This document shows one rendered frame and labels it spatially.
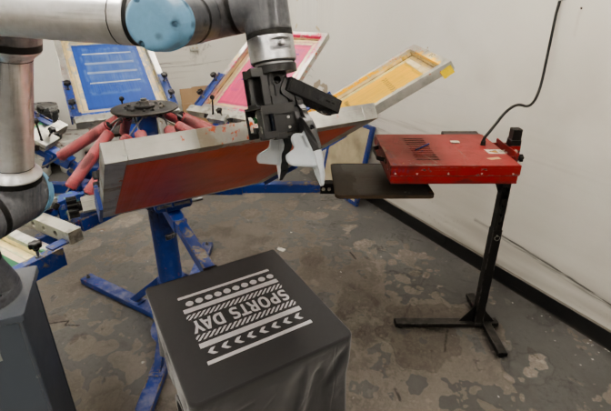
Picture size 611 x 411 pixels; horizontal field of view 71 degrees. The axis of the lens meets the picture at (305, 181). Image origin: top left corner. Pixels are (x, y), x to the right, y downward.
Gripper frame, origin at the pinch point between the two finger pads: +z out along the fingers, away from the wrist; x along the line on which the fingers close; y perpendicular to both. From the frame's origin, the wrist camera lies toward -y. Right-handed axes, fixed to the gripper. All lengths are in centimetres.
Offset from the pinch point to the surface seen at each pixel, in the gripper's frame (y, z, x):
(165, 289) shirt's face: 17, 35, -70
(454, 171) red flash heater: -110, 22, -68
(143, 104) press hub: 1, -27, -144
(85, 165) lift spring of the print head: 29, -4, -140
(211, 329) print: 10, 42, -47
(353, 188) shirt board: -78, 26, -100
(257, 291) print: -7, 40, -55
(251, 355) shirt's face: 5, 46, -34
